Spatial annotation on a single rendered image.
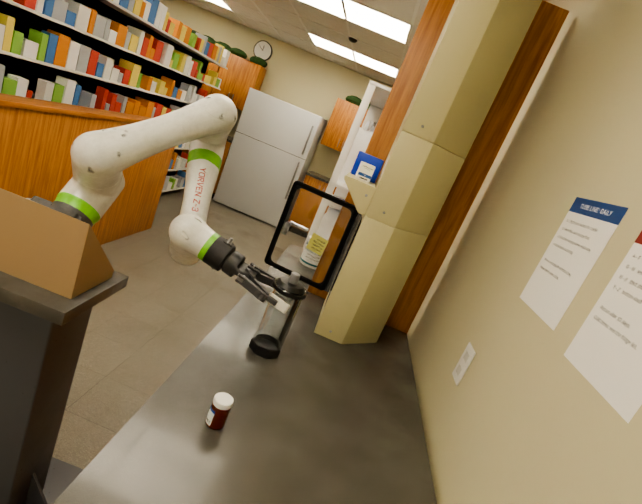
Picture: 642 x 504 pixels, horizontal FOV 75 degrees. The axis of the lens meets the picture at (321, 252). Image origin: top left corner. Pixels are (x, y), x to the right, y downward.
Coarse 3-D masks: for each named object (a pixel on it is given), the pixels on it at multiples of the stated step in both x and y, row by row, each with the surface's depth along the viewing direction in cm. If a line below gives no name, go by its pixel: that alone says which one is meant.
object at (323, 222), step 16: (304, 192) 177; (304, 208) 178; (320, 208) 176; (336, 208) 175; (304, 224) 179; (320, 224) 178; (336, 224) 176; (288, 240) 182; (304, 240) 180; (320, 240) 179; (336, 240) 177; (272, 256) 185; (288, 256) 184; (304, 256) 182; (320, 256) 180; (304, 272) 183; (320, 272) 181
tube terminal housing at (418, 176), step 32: (416, 160) 136; (448, 160) 142; (384, 192) 139; (416, 192) 140; (448, 192) 150; (384, 224) 142; (416, 224) 148; (352, 256) 146; (384, 256) 145; (416, 256) 156; (352, 288) 148; (384, 288) 154; (320, 320) 153; (352, 320) 151; (384, 320) 163
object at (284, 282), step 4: (292, 272) 122; (296, 272) 124; (284, 276) 126; (292, 276) 122; (296, 276) 122; (276, 280) 124; (280, 280) 122; (284, 280) 123; (288, 280) 123; (292, 280) 122; (296, 280) 122; (280, 284) 121; (284, 284) 120; (288, 284) 121; (292, 284) 122; (296, 284) 123; (300, 284) 125; (284, 288) 120; (288, 288) 120; (292, 288) 120; (296, 288) 121; (300, 288) 122; (304, 288) 125; (292, 292) 120; (296, 292) 120; (300, 292) 121; (304, 292) 123
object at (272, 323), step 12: (288, 300) 120; (300, 300) 123; (264, 312) 125; (276, 312) 122; (288, 312) 122; (264, 324) 124; (276, 324) 122; (288, 324) 124; (264, 336) 124; (276, 336) 124; (276, 348) 126
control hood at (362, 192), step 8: (344, 176) 140; (352, 176) 147; (352, 184) 140; (360, 184) 140; (368, 184) 141; (352, 192) 141; (360, 192) 140; (368, 192) 140; (360, 200) 141; (368, 200) 141; (360, 208) 141
